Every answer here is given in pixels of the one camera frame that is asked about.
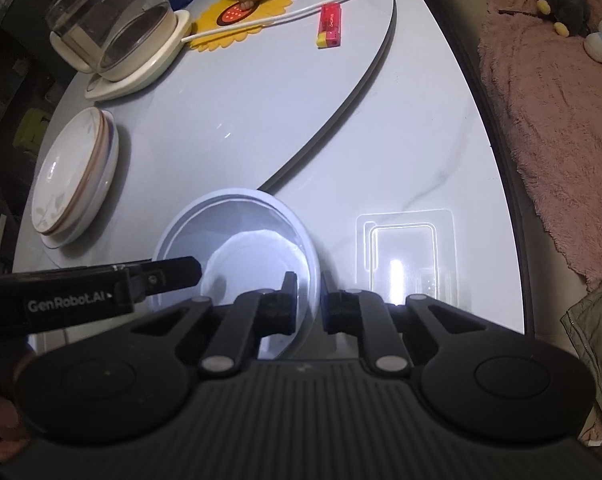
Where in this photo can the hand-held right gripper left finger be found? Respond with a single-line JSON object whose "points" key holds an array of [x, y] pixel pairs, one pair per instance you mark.
{"points": [[291, 292]]}

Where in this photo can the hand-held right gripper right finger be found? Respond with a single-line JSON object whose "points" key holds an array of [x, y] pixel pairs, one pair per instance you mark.
{"points": [[327, 306]]}

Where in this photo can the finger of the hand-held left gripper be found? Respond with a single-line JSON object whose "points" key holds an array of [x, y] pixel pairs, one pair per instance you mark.
{"points": [[171, 272]]}

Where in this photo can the small white blue bowl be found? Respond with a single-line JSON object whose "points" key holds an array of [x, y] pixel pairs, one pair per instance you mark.
{"points": [[261, 240]]}

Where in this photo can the white floral plate brown rim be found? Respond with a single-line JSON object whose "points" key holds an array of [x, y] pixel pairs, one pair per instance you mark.
{"points": [[101, 152]]}

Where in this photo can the person's left hand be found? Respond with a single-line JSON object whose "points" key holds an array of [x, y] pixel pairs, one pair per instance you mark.
{"points": [[1, 420]]}

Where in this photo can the clear plastic tray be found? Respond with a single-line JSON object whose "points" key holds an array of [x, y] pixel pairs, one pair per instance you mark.
{"points": [[406, 240]]}

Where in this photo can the cream kettle base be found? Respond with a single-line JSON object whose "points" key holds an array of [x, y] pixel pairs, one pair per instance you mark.
{"points": [[156, 57]]}

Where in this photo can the yellow sunflower coaster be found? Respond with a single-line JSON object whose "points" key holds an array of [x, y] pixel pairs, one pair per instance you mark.
{"points": [[216, 30]]}

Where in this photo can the glass electric kettle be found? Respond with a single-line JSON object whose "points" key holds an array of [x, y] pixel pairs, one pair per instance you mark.
{"points": [[111, 20]]}

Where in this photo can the olive green jacket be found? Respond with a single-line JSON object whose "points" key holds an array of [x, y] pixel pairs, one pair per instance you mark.
{"points": [[596, 335]]}

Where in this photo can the red lighter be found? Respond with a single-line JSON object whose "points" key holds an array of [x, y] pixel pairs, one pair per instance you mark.
{"points": [[329, 25]]}

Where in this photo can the pink blanket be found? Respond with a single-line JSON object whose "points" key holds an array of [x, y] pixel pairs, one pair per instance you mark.
{"points": [[546, 110]]}

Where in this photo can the black yellow plush toy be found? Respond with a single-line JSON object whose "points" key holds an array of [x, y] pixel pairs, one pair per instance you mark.
{"points": [[563, 2]]}

